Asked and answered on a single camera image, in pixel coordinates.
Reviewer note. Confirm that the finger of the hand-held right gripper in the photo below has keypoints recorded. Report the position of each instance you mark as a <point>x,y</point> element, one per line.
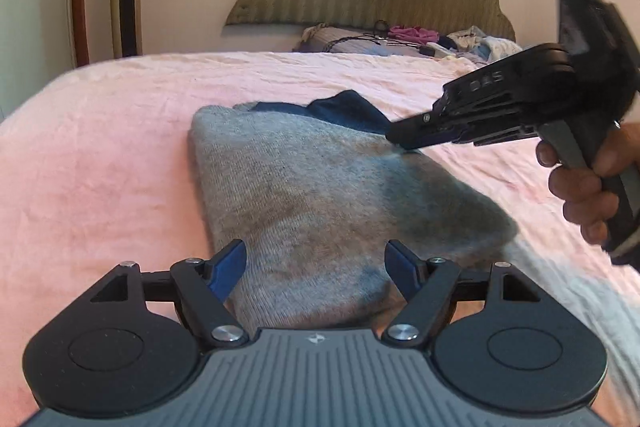
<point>415,134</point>

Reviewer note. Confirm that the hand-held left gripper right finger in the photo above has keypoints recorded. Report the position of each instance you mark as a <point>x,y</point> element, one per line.
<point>402,269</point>

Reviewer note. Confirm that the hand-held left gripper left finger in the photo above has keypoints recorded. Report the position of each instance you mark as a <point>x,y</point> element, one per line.
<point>227,269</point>

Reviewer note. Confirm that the navy blue garment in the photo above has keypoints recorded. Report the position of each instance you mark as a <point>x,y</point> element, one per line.
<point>345,112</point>

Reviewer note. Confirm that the grey knit sweater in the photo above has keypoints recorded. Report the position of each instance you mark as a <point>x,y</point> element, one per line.
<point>325,207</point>

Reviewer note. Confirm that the white patterned clothes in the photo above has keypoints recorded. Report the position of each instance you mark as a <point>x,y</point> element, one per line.
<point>495,47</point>

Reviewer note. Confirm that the person's right hand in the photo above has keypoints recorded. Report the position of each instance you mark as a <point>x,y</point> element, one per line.
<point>575,192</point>

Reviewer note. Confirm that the pink garment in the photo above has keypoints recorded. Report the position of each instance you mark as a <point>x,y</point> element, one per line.
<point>410,32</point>

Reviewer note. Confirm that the grey striped pillow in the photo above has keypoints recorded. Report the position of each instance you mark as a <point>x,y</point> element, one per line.
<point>325,39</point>

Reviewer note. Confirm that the pink bed blanket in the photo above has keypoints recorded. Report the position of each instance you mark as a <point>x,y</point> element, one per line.
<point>100,157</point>

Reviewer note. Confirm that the floral glass wardrobe door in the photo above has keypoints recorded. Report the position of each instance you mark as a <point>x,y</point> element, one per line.
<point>30,7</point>

